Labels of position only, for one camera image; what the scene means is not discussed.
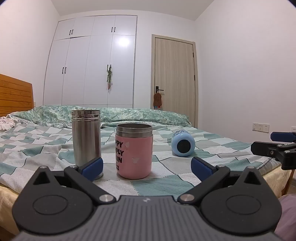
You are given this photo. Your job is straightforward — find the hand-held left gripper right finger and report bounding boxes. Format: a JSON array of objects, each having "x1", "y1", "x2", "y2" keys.
[{"x1": 178, "y1": 157, "x2": 264, "y2": 205}]

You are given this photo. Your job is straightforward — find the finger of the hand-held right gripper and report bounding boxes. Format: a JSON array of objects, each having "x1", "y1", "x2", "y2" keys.
[
  {"x1": 270, "y1": 131, "x2": 296, "y2": 142},
  {"x1": 251, "y1": 141, "x2": 296, "y2": 171}
]

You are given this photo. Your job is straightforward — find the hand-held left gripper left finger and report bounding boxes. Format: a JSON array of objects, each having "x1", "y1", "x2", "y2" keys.
[{"x1": 32, "y1": 157, "x2": 116, "y2": 205}]

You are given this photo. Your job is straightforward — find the light blue bottle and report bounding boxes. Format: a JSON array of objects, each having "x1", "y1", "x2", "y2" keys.
[{"x1": 171, "y1": 130, "x2": 194, "y2": 157}]

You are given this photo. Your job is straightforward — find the tall stainless steel cup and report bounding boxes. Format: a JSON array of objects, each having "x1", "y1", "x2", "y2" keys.
[{"x1": 71, "y1": 109, "x2": 104, "y2": 179}]

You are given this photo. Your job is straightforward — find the pink cup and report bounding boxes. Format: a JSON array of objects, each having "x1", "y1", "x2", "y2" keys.
[{"x1": 115, "y1": 123, "x2": 154, "y2": 180}]

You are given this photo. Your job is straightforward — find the checkered green white blanket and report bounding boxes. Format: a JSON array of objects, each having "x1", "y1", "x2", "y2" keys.
[{"x1": 0, "y1": 120, "x2": 281, "y2": 202}]

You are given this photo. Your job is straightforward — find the green floral quilt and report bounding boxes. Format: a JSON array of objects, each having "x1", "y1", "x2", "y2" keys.
[{"x1": 11, "y1": 105, "x2": 192, "y2": 128}]

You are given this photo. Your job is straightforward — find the person's pink clothing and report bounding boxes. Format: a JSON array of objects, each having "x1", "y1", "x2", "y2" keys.
[{"x1": 273, "y1": 194, "x2": 296, "y2": 241}]

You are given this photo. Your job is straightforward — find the wooden door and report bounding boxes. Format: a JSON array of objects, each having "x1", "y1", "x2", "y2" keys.
[{"x1": 151, "y1": 34, "x2": 199, "y2": 128}]

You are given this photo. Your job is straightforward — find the green hanging ornament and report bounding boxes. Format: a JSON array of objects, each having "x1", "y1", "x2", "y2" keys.
[{"x1": 106, "y1": 65, "x2": 114, "y2": 90}]

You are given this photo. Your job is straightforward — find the white ruffled pillow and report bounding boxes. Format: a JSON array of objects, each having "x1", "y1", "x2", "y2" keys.
[{"x1": 0, "y1": 116, "x2": 17, "y2": 133}]

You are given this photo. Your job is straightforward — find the white wardrobe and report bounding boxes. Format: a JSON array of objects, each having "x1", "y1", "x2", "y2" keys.
[{"x1": 43, "y1": 15, "x2": 138, "y2": 109}]

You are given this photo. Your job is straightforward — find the wooden headboard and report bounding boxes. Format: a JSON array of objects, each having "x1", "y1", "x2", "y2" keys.
[{"x1": 0, "y1": 73, "x2": 34, "y2": 118}]

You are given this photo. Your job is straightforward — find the wooden post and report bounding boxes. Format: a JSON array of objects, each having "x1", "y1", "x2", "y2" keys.
[{"x1": 285, "y1": 169, "x2": 295, "y2": 195}]

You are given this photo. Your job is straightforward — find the brown bag on door handle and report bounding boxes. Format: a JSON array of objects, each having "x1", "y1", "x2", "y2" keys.
[{"x1": 153, "y1": 91, "x2": 163, "y2": 111}]

